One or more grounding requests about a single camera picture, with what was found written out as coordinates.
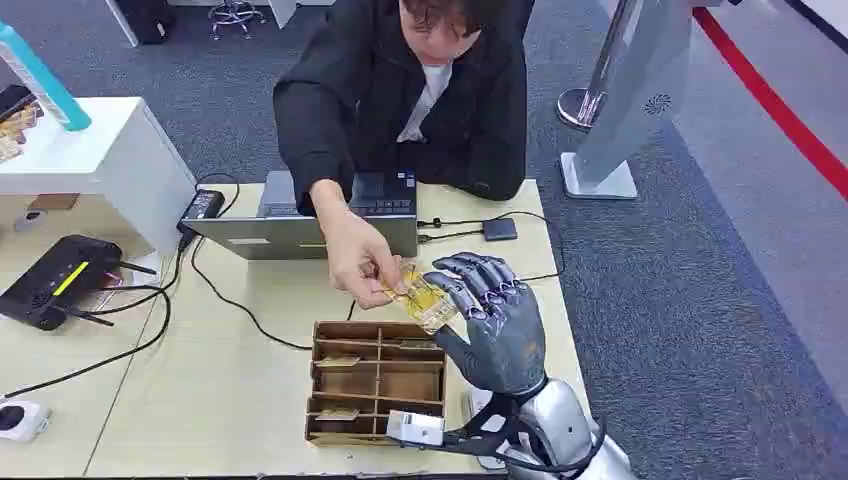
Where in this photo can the chrome stool base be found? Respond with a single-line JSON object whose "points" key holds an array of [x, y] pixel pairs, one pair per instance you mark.
{"points": [[235, 14]]}

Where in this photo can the card with yellow print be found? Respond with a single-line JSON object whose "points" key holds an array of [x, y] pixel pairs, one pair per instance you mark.
{"points": [[338, 362], [338, 415], [417, 344]]}

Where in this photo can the teal tube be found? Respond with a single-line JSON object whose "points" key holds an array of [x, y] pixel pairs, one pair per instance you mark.
{"points": [[46, 83]]}

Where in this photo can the small black hub box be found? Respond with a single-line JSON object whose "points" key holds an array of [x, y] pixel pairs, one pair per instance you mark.
{"points": [[499, 229]]}

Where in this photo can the grey laptop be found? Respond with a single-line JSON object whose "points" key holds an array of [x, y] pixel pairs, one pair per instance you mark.
{"points": [[278, 235]]}

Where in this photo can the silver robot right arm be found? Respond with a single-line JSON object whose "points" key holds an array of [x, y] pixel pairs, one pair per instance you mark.
{"points": [[560, 424]]}

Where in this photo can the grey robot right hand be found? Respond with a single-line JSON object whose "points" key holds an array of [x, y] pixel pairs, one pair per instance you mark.
{"points": [[507, 338]]}

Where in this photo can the yellow printed card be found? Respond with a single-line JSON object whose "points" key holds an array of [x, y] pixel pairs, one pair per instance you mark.
{"points": [[424, 301]]}

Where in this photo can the person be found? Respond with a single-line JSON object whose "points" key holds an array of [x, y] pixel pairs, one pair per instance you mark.
{"points": [[411, 99]]}

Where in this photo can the black bag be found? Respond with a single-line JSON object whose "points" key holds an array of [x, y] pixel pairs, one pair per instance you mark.
{"points": [[146, 20]]}

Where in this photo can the wooden card box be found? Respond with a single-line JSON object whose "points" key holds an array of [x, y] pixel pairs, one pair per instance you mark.
{"points": [[344, 384]]}

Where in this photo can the black router with antennas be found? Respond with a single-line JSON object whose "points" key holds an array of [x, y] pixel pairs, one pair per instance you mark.
{"points": [[50, 281]]}

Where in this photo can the person's right hand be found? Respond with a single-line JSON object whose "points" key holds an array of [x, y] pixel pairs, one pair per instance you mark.
{"points": [[354, 255]]}

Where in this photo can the snack packets pile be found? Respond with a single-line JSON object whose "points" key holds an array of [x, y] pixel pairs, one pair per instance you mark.
{"points": [[16, 129]]}

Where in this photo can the black power adapter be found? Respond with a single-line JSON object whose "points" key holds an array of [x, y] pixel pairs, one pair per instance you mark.
{"points": [[202, 206]]}

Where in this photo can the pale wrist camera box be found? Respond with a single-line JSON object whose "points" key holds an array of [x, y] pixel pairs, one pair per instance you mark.
{"points": [[414, 428]]}

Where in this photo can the white power socket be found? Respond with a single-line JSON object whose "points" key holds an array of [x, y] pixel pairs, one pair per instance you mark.
{"points": [[20, 420]]}

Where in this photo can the chrome stanchion base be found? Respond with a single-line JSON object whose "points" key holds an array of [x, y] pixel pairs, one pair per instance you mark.
{"points": [[578, 109]]}

